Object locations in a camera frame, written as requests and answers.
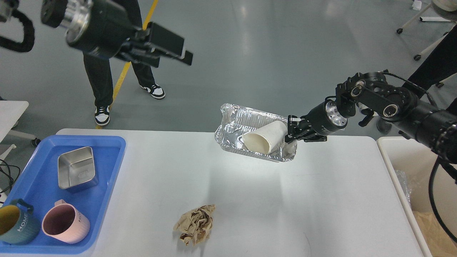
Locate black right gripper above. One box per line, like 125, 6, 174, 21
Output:
285, 99, 347, 143

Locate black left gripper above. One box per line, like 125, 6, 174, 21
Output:
59, 0, 193, 68

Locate aluminium foil tray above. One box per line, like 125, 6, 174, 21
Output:
215, 104, 297, 162

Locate white paper cup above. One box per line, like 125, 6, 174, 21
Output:
242, 121, 287, 155

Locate small stainless steel tray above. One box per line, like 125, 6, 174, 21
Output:
57, 146, 99, 193

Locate brown paper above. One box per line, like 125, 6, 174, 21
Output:
173, 205, 216, 246

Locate pink ribbed mug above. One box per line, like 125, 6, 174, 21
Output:
41, 200, 90, 244

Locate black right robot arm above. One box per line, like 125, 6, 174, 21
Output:
284, 70, 457, 241

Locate person in black trousers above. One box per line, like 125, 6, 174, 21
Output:
83, 0, 166, 126

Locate beige plastic bin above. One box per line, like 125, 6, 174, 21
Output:
377, 137, 457, 257

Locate white side table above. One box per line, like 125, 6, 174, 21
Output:
0, 100, 41, 147

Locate white wheeled chair base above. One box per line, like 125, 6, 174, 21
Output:
396, 0, 457, 88

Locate person with grey shoes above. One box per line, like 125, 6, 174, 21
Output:
408, 26, 457, 91

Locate blue plastic tray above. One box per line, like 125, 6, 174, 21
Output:
0, 135, 126, 256

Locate teal yellow mug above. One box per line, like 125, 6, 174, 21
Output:
0, 198, 41, 245

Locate black cables at left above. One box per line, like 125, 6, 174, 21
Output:
0, 159, 21, 195

